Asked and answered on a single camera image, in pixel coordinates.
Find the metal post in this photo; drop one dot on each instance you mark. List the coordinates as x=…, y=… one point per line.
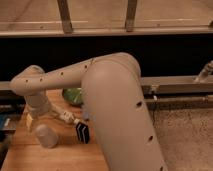
x=65, y=16
x=130, y=15

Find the green bowl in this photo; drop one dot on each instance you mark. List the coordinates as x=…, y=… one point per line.
x=73, y=96

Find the right metal post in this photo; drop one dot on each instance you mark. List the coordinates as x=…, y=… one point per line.
x=130, y=15

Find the left metal post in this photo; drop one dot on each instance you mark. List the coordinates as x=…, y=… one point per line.
x=65, y=16

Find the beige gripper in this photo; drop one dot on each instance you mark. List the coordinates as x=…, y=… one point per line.
x=35, y=112

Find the white ceramic cup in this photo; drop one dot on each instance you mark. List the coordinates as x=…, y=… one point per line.
x=47, y=137

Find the black striped block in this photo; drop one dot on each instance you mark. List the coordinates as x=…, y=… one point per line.
x=83, y=132

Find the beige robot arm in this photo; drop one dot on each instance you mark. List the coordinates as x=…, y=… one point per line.
x=113, y=97

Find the wooden cutting board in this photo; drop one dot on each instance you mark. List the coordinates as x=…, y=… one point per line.
x=26, y=154

